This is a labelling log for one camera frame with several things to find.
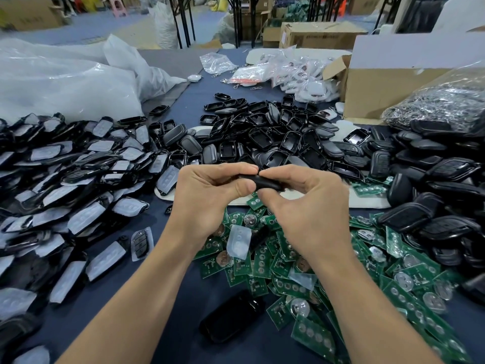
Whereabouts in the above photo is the person's left hand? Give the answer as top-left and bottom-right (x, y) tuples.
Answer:
(168, 163), (260, 251)

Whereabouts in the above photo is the person's right hand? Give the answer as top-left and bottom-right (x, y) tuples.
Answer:
(258, 164), (353, 262)

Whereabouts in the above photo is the pile of green circuit boards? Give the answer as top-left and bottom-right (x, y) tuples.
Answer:
(193, 178), (474, 364)

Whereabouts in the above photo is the pile of black shell halves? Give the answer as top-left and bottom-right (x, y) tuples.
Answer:
(196, 92), (365, 183)

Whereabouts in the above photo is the lone glossy black shell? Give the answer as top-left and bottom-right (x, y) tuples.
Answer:
(199, 289), (266, 344)

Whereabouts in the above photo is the pile of assembled black fobs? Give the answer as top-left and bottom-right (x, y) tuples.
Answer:
(364, 117), (485, 304)

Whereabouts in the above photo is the pile of shells with pads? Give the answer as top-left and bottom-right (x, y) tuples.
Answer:
(0, 111), (190, 364)

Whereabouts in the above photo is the person's left forearm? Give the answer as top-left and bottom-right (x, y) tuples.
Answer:
(57, 231), (206, 364)

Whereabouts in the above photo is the person's right forearm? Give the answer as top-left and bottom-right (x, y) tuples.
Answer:
(314, 246), (444, 364)

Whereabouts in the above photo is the clear plastic film piece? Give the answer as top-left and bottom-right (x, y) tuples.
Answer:
(226, 225), (253, 261)

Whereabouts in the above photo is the clear bag with red label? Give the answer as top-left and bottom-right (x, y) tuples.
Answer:
(225, 64), (275, 86)

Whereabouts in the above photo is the heap of clear parts bags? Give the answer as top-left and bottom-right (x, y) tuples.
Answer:
(269, 53), (342, 103)

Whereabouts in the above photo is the small crumpled clear plastic bag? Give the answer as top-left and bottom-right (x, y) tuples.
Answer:
(199, 52), (239, 76)

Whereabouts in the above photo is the large open cardboard box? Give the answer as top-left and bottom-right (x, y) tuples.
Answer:
(322, 32), (485, 122)

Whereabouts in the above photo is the clear bag of metal parts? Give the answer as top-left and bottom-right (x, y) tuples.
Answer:
(381, 68), (485, 133)

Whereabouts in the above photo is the brown cardboard box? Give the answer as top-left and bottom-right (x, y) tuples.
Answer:
(279, 21), (368, 52)

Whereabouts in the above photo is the white sack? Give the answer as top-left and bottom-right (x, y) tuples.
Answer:
(152, 2), (179, 49)

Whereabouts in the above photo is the large white plastic bag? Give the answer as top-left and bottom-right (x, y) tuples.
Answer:
(0, 34), (186, 122)

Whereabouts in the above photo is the pink plastic stool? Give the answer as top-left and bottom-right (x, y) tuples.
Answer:
(106, 0), (128, 17)

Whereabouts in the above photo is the tan cardboard box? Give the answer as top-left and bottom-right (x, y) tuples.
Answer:
(0, 0), (65, 31)

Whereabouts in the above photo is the black metal table frame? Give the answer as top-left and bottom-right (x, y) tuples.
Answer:
(167, 0), (262, 49)

